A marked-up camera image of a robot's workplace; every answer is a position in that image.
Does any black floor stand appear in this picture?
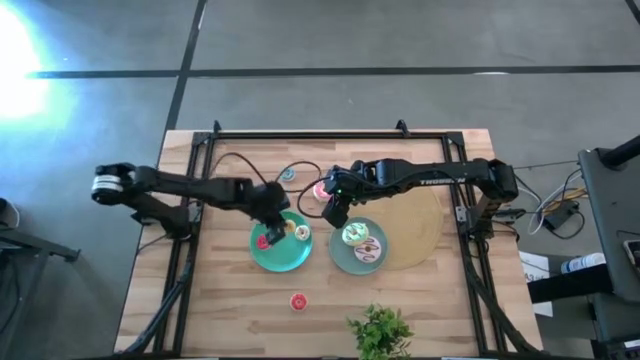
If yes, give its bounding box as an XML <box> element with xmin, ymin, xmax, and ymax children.
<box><xmin>0</xmin><ymin>197</ymin><xmax>81</xmax><ymax>264</ymax></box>

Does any black power adapter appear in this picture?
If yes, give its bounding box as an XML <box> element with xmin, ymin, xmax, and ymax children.
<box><xmin>542</xmin><ymin>199</ymin><xmax>581</xmax><ymax>231</ymax></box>

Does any round woven tan placemat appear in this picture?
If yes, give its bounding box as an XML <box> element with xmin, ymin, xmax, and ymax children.
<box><xmin>357</xmin><ymin>187</ymin><xmax>445</xmax><ymax>272</ymax></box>

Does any teal plate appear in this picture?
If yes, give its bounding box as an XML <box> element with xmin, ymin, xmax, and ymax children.
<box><xmin>248</xmin><ymin>208</ymin><xmax>314</xmax><ymax>274</ymax></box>

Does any black metal table frame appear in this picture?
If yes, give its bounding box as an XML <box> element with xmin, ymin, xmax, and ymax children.
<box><xmin>114</xmin><ymin>118</ymin><xmax>544</xmax><ymax>359</ymax></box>

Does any white floor cable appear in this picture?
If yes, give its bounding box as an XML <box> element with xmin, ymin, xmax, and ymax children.
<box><xmin>514</xmin><ymin>167</ymin><xmax>586</xmax><ymax>237</ymax></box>

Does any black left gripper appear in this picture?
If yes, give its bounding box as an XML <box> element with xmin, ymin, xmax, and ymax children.
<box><xmin>247</xmin><ymin>181</ymin><xmax>292</xmax><ymax>247</ymax></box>

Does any white paper sheet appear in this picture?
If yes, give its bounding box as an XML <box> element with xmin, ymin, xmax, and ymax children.
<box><xmin>518</xmin><ymin>249</ymin><xmax>554</xmax><ymax>318</ymax></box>

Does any large pink frosted donut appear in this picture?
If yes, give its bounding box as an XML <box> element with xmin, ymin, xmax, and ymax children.
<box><xmin>312</xmin><ymin>180</ymin><xmax>334</xmax><ymax>203</ymax></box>

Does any dark equipment cart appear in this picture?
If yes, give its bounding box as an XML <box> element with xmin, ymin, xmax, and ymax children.
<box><xmin>578</xmin><ymin>147</ymin><xmax>640</xmax><ymax>304</ymax></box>

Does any potted green plant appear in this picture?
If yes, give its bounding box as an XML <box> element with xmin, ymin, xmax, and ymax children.
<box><xmin>346</xmin><ymin>303</ymin><xmax>415</xmax><ymax>360</ymax></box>

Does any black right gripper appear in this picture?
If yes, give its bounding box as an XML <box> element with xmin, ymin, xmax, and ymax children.
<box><xmin>321</xmin><ymin>162</ymin><xmax>374</xmax><ymax>230</ymax></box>

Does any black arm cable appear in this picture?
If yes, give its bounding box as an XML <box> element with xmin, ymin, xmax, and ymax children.
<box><xmin>273</xmin><ymin>159</ymin><xmax>332</xmax><ymax>220</ymax></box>
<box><xmin>209</xmin><ymin>151</ymin><xmax>269</xmax><ymax>187</ymax></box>

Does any grey-blue plate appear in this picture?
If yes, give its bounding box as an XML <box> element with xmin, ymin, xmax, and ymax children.
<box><xmin>328</xmin><ymin>216</ymin><xmax>390</xmax><ymax>276</ymax></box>

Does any purple sprinkled donut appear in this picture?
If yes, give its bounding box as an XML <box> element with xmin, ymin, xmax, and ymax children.
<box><xmin>353</xmin><ymin>235</ymin><xmax>383</xmax><ymax>265</ymax></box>

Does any white bottle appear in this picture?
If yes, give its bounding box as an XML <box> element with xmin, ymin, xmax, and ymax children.
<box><xmin>560</xmin><ymin>252</ymin><xmax>607</xmax><ymax>275</ymax></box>

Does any large green frosted donut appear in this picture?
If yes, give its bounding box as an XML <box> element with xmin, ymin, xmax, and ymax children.
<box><xmin>341</xmin><ymin>221</ymin><xmax>371</xmax><ymax>248</ymax></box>

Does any black pole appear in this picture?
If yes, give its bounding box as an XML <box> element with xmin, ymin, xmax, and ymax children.
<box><xmin>599</xmin><ymin>134</ymin><xmax>640</xmax><ymax>169</ymax></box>

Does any black shelf bar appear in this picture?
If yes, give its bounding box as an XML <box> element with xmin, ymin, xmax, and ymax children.
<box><xmin>527</xmin><ymin>277</ymin><xmax>615</xmax><ymax>305</ymax></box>

